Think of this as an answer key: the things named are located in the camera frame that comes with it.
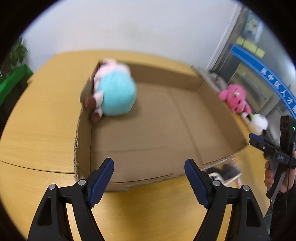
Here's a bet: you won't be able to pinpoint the black sunglasses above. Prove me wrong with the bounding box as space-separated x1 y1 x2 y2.
206 163 241 183

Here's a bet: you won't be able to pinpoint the brown cardboard box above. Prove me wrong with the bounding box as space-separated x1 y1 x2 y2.
74 62 246 191

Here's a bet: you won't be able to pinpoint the teal pink plush doll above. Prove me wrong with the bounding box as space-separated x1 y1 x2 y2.
82 58 137 123

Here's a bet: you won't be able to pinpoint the operator right hand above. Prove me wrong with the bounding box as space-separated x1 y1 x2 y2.
264 148 296 188

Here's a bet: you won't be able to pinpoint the white plush toy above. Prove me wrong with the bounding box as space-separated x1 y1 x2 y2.
241 112 268 136

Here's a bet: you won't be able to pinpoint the pink plush bear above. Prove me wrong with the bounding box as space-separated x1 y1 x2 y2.
218 84 252 114

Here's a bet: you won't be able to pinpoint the blue window banner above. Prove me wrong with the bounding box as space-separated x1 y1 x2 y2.
231 44 296 118

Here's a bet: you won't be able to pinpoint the grey folded cloth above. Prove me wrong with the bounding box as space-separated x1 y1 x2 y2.
191 66 228 93

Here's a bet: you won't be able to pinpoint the green cloth covered stand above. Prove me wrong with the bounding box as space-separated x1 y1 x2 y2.
0 64 33 105

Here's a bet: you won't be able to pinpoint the green potted plant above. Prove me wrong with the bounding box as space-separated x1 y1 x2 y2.
1 37 28 81

